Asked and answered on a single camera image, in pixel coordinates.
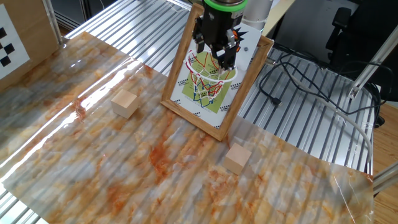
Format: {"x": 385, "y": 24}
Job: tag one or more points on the white hoop with net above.
{"x": 206, "y": 93}

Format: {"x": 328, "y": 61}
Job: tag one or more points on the cardboard panel with checkerboard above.
{"x": 31, "y": 31}

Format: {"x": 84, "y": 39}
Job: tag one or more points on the black office chair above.
{"x": 357, "y": 37}

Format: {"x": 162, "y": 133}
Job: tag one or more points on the wooden framed backboard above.
{"x": 236, "y": 102}

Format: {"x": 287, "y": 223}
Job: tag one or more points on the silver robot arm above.
{"x": 256, "y": 15}

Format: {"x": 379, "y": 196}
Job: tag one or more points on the aluminium profile rail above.
{"x": 387, "y": 179}

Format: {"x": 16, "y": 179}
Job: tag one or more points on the orange marble pattern mat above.
{"x": 93, "y": 155}

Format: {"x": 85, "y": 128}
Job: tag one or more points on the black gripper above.
{"x": 217, "y": 28}

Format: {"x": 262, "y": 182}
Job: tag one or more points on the aluminium profile post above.
{"x": 370, "y": 65}
{"x": 51, "y": 21}

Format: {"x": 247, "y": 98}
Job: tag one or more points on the light wooden cube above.
{"x": 237, "y": 158}
{"x": 124, "y": 104}

